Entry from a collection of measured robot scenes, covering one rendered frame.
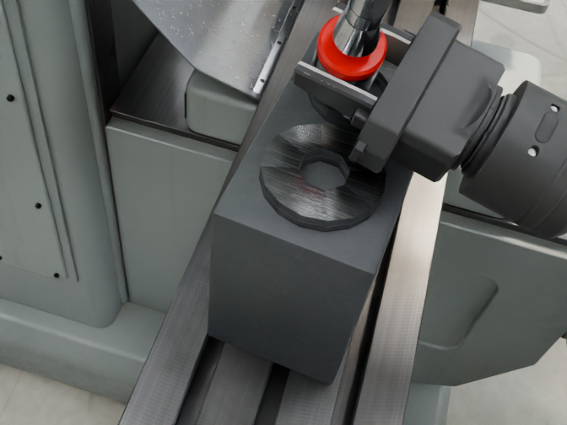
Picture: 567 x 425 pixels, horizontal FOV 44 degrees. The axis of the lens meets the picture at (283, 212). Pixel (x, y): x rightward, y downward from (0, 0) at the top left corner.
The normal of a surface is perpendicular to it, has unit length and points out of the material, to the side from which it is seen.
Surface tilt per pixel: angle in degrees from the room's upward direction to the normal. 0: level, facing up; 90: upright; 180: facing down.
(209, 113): 90
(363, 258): 0
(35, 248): 89
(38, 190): 89
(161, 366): 0
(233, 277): 90
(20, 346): 64
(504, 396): 0
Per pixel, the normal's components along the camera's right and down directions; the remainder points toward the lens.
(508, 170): -0.32, 0.40
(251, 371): 0.11, -0.59
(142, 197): -0.27, 0.75
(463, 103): 0.06, -0.29
